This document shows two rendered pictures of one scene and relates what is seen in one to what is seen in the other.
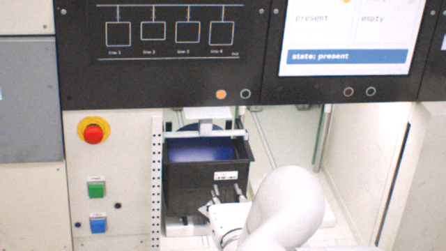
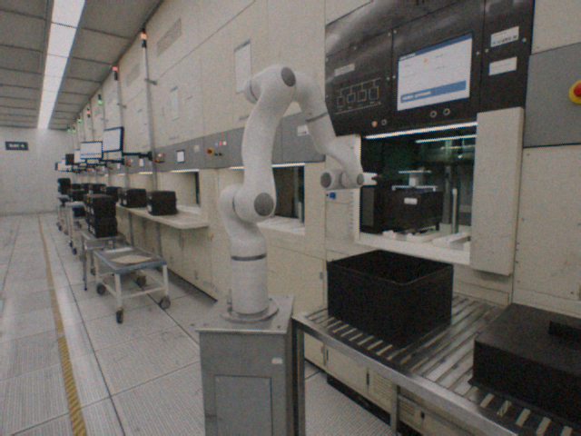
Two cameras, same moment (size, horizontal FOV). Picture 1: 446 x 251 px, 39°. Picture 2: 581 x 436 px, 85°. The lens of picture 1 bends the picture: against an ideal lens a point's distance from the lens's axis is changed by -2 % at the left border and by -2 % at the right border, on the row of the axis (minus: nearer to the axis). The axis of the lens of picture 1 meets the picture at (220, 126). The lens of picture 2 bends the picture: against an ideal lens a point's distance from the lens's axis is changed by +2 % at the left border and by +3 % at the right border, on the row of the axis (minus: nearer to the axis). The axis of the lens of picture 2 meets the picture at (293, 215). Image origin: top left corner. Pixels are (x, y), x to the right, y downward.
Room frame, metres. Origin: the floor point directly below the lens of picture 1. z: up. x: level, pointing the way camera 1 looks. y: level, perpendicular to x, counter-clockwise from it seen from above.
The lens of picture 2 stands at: (0.10, -1.12, 1.21)
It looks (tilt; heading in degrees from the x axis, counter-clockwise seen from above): 7 degrees down; 62
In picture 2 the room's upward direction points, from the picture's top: 1 degrees counter-clockwise
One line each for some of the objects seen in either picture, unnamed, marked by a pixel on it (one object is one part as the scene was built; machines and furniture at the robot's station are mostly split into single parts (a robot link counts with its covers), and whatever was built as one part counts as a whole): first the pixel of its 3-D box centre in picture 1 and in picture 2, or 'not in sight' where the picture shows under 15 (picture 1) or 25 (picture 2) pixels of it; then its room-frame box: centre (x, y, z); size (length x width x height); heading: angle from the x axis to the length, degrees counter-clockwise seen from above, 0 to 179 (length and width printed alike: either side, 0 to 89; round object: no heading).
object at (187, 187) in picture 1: (203, 157); (413, 202); (1.41, 0.04, 1.06); 0.24 x 0.20 x 0.32; 102
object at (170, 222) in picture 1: (199, 205); (411, 233); (1.41, 0.04, 0.89); 0.22 x 0.21 x 0.04; 12
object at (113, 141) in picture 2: not in sight; (129, 144); (0.16, 3.12, 1.59); 0.50 x 0.41 x 0.36; 12
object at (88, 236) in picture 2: not in sight; (103, 248); (-0.25, 3.94, 0.24); 0.94 x 0.53 x 0.48; 101
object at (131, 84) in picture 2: not in sight; (155, 157); (0.51, 4.04, 1.50); 1.52 x 0.99 x 3.00; 102
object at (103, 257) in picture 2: not in sight; (132, 277); (0.07, 2.29, 0.24); 0.97 x 0.52 x 0.48; 104
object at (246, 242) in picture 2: not in sight; (242, 219); (0.43, -0.12, 1.07); 0.19 x 0.12 x 0.24; 100
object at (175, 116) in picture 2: not in sight; (195, 151); (0.81, 2.57, 1.50); 1.52 x 0.99 x 3.00; 102
